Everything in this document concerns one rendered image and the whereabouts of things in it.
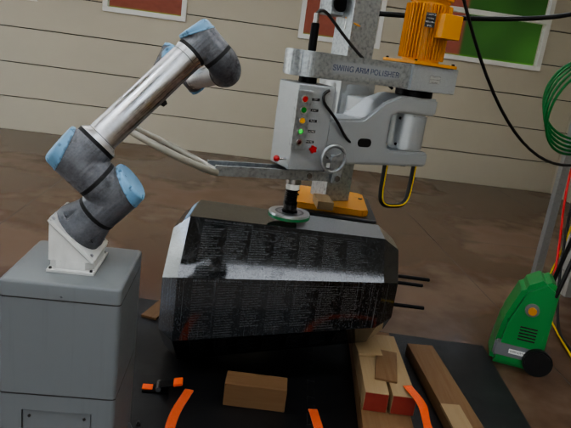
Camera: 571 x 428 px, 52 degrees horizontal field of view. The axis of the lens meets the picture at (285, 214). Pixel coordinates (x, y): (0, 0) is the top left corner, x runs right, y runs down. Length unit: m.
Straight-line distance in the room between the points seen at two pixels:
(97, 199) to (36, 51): 7.54
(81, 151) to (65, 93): 7.42
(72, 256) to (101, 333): 0.28
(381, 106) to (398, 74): 0.18
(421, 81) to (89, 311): 1.99
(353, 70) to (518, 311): 1.79
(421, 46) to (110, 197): 1.84
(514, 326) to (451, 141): 6.14
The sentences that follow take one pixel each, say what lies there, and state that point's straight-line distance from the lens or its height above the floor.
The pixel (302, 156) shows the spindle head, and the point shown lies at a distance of 2.85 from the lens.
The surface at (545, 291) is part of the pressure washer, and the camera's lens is 3.76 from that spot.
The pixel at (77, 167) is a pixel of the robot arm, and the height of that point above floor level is 1.22.
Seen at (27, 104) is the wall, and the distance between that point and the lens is 9.65.
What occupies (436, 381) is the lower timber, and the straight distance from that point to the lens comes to 3.35.
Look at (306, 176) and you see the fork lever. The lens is 2.94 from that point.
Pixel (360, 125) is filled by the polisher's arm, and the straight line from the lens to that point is 3.00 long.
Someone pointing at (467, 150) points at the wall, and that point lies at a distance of 9.79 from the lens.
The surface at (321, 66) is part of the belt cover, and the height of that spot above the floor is 1.63.
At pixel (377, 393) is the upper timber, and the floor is 0.20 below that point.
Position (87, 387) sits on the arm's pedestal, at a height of 0.47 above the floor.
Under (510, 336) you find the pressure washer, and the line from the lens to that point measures 3.86.
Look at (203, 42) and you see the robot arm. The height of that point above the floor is 1.67.
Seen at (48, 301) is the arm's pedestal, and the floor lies 0.78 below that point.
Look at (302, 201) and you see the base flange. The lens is 3.69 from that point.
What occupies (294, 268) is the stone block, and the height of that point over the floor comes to 0.67.
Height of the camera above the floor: 1.69
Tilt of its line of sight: 16 degrees down
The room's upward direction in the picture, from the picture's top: 8 degrees clockwise
